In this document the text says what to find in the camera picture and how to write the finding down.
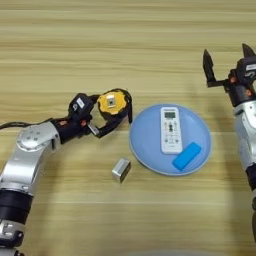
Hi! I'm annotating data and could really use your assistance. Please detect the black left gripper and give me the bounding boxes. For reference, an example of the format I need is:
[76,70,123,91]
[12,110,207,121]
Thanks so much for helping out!
[54,94,126,144]

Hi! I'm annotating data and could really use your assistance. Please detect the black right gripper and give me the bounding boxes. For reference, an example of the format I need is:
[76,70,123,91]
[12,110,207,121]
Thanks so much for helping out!
[202,43,256,108]

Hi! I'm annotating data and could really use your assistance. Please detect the yellow black tape measure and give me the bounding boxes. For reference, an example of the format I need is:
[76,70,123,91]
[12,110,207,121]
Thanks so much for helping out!
[96,87,134,125]

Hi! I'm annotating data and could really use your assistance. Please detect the small silver black cube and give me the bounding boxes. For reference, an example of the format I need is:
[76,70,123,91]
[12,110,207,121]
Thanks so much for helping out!
[111,157,132,184]

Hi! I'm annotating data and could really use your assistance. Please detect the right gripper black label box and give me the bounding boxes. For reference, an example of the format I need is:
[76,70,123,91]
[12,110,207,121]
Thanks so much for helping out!
[236,56,256,81]

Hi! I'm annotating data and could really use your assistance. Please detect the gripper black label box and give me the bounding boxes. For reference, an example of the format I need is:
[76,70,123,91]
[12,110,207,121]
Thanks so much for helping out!
[236,56,256,81]
[67,93,95,122]

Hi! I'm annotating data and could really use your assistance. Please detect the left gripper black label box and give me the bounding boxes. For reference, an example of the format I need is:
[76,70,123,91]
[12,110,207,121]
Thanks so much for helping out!
[67,93,95,122]

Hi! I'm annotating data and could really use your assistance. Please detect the light blue round plate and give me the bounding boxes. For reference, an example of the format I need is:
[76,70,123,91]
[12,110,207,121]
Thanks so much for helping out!
[128,103,213,177]

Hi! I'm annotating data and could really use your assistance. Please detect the white remote control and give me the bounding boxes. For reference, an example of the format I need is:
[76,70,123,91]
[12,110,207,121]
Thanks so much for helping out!
[160,106,184,156]

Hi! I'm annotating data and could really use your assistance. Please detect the blue rectangular block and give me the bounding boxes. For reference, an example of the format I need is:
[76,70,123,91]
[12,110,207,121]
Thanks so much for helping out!
[171,141,202,173]

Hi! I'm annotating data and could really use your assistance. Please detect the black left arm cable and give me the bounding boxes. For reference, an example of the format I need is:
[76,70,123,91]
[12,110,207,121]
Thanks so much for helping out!
[0,117,55,132]

